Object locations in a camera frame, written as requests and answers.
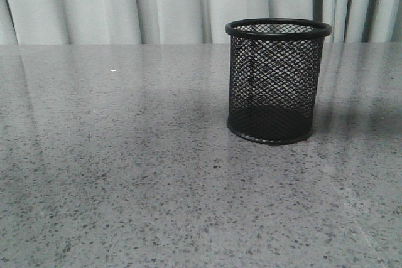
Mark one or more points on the grey pleated curtain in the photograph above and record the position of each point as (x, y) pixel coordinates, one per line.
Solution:
(60, 22)

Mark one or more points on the black mesh pen cup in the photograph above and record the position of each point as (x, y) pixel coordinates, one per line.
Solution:
(273, 78)

